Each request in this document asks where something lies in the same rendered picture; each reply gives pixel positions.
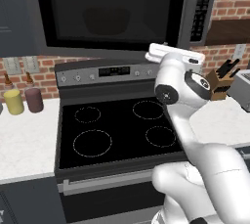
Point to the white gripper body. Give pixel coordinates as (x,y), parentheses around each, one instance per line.
(177,52)

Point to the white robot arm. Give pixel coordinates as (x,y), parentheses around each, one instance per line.
(195,166)

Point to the black and grey microwave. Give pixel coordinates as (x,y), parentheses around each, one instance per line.
(195,9)

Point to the dark bowl inside microwave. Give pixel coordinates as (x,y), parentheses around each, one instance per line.
(106,21)

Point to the black glass microwave door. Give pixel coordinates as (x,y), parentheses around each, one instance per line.
(65,9)

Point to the black oven door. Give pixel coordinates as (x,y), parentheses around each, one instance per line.
(107,203)

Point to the silver stove knob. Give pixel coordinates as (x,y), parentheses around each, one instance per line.
(137,73)
(63,79)
(77,78)
(92,77)
(148,72)

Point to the wooden knife block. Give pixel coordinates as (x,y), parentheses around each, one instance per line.
(221,86)

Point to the silver toaster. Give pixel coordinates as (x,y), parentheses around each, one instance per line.
(241,91)

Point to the black and steel stove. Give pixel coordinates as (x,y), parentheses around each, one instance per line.
(110,130)

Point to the dark grey drawer front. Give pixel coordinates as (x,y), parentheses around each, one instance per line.
(244,156)

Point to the maroon condiment bottle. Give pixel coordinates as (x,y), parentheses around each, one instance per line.
(34,99)

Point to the yellow condiment bottle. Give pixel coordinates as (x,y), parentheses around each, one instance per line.
(13,101)

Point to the dark grey base cupboard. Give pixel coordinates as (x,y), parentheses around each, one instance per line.
(29,201)

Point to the dark wooden wall shelf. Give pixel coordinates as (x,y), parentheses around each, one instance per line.
(228,32)

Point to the dark grey wall cupboard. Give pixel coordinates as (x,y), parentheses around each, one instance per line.
(18,12)

